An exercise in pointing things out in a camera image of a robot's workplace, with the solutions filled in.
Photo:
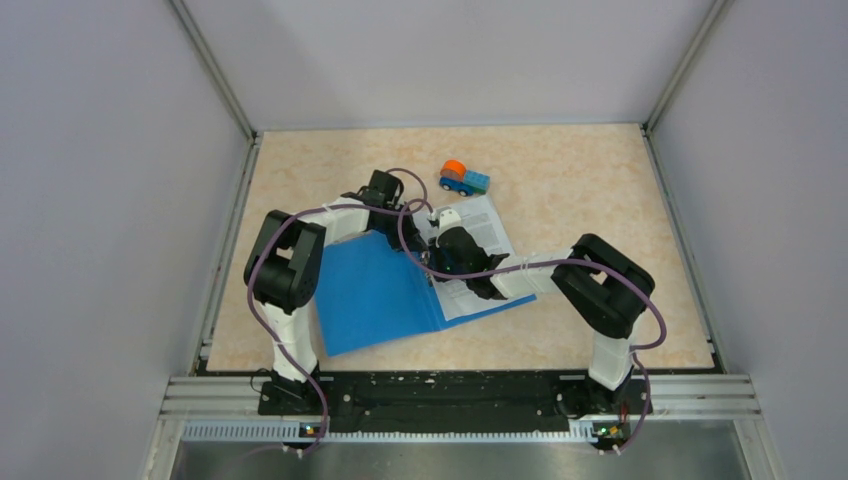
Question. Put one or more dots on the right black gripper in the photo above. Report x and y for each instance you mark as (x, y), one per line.
(437, 252)

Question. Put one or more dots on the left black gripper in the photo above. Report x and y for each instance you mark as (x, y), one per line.
(412, 237)

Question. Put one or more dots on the printed paper sheet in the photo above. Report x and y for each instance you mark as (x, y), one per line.
(477, 232)

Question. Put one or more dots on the blue file folder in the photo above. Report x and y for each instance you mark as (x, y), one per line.
(368, 295)

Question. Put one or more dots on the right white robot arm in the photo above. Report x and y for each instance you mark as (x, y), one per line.
(607, 289)

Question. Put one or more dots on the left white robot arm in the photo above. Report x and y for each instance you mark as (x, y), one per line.
(283, 268)

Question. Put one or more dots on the toy truck orange blue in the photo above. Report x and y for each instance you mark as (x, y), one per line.
(455, 176)

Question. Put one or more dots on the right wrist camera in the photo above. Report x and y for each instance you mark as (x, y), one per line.
(445, 219)

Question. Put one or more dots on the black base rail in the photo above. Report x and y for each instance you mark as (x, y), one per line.
(470, 404)

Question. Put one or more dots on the grey cable duct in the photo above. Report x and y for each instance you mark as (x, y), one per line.
(280, 431)

